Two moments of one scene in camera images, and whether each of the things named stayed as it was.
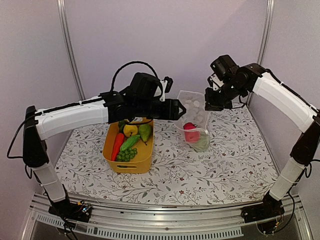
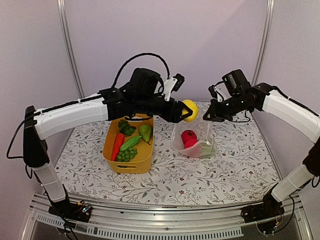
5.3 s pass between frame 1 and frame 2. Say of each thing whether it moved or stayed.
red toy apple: moved
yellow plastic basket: stayed
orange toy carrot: stayed
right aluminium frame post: stayed
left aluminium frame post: stayed
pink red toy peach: moved
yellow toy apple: moved
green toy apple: moved
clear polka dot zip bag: moved
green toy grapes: stayed
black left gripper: stayed
